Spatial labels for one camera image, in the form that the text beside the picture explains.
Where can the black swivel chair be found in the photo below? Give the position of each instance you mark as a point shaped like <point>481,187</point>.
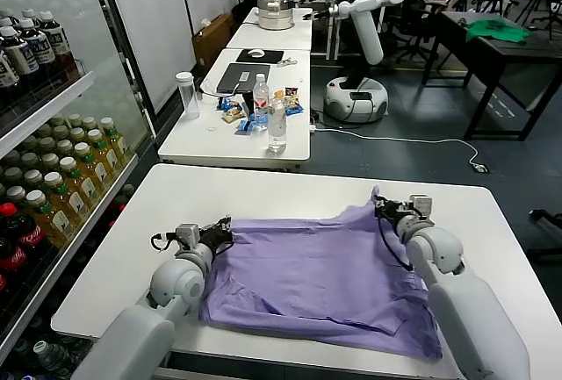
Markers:
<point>546,217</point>

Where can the dark snack packet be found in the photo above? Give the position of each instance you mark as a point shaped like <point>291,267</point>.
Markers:
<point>291,91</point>

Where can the small water bottle green label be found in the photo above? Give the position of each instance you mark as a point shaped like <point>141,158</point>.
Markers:
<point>48,354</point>

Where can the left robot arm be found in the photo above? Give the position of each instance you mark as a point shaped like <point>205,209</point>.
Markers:
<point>175,283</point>

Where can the small white gadget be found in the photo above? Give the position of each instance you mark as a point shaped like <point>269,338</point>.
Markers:
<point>286,62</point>

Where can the white wheeled humanoid robot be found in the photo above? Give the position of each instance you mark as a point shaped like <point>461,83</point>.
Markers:
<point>366,35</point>

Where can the water bottle red label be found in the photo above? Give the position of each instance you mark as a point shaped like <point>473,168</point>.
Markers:
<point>261,102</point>

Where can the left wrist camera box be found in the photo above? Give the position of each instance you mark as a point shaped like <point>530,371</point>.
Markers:
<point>188,234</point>

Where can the steel steamer pot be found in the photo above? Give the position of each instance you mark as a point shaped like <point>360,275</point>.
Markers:
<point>274,16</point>

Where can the white rectangular desk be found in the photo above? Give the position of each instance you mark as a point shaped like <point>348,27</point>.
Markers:
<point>193,141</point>
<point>272,38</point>
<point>303,21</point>

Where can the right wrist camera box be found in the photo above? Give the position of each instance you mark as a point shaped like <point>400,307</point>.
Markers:
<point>421,206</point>

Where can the dark tea bottle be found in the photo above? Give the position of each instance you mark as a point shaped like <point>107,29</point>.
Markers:
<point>9,62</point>
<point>28,13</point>
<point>37,49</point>
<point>54,43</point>

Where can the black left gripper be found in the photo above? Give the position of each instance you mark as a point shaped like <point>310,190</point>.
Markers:
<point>216,235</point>

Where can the black table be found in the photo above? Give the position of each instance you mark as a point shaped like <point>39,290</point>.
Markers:
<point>505,52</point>

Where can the purple t-shirt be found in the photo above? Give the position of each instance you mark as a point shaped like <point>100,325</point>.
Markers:
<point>307,279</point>

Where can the white power strip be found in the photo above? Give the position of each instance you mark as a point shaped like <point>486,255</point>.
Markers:
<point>480,167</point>

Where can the pale snack packet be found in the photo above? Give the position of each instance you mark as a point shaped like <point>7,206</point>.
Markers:
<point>278,94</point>

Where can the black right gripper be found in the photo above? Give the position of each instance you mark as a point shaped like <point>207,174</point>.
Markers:
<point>395,211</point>

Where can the cola bottle red cap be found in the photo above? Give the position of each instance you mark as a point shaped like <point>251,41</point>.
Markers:
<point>22,238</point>
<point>11,264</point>

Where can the white plug adapter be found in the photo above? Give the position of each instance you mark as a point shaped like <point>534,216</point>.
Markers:
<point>312,126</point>

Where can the tan cracker packet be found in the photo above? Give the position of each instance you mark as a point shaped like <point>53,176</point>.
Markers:
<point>232,115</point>

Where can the green cloth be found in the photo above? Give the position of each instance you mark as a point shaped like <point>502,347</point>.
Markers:
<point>496,32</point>

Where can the brown cardboard box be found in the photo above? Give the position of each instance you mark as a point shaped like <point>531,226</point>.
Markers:
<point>211,43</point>

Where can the yellow tea bottle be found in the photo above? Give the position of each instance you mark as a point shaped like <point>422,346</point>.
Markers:
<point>64,146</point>
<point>100,155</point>
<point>49,160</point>
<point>74,185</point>
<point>87,170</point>
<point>61,203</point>
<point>89,122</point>
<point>77,134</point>
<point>45,220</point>
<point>111,141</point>

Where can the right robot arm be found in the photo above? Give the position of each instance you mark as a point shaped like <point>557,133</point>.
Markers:
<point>465,310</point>

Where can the black mouse pad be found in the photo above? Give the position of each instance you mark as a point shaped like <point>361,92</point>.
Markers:
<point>272,56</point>

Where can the clear unlabelled water bottle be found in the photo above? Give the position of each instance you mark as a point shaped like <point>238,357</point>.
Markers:
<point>277,128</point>

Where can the clear tumbler white lid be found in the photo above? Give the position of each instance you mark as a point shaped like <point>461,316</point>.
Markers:
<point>189,97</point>

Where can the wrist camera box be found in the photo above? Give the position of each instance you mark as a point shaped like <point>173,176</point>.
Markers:
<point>421,206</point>
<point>188,234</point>

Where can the glass door drinks fridge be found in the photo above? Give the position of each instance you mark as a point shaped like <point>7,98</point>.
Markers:
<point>44,109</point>

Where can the dark grey laptop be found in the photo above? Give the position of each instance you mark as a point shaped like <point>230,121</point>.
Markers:
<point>232,78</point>

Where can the blue snack packet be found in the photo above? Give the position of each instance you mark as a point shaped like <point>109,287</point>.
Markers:
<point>246,126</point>
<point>224,103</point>
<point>293,108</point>

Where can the white computer mouse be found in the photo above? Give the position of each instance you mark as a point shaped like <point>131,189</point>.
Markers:
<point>255,53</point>

